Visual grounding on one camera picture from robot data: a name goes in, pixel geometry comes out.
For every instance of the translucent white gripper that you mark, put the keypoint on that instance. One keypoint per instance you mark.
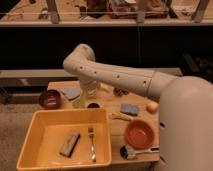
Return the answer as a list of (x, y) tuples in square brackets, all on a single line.
[(89, 87)]

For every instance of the silver metal fork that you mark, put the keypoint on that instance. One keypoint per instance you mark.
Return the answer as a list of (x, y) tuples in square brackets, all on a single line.
[(91, 136)]

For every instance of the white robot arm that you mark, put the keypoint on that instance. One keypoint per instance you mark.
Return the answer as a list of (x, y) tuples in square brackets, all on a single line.
[(185, 107)]

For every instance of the purple bowl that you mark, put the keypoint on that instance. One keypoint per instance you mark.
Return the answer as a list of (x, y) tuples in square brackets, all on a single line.
[(50, 99)]

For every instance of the orange bowl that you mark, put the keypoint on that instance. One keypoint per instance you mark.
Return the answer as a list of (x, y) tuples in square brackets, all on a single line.
[(139, 134)]

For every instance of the dark small round dish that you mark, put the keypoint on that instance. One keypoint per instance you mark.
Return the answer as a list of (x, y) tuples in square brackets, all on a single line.
[(93, 105)]

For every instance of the green round lid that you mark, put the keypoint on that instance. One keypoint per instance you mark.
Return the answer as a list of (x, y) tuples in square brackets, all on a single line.
[(78, 103)]

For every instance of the grey blue cloth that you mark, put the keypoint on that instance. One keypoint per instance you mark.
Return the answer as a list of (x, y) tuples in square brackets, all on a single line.
[(71, 92)]

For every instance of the brown pine cone toy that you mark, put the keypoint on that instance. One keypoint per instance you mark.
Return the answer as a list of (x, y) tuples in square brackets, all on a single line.
[(119, 92)]

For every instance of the yellow banana piece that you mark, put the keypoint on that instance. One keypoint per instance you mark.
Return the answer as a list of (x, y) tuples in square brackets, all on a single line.
[(120, 116)]

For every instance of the blue sponge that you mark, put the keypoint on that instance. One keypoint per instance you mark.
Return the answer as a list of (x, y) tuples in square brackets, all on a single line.
[(129, 109)]

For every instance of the wooden tray board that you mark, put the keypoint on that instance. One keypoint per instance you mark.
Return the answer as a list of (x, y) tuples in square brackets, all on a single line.
[(106, 99)]

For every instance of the yellow plastic tub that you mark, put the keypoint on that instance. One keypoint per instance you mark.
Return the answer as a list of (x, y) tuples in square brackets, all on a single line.
[(47, 132)]

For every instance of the brown scrubbing block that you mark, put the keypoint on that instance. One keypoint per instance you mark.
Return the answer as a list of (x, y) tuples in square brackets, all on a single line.
[(69, 144)]

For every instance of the black bristle brush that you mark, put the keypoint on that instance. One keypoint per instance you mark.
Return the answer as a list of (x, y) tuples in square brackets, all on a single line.
[(129, 153)]

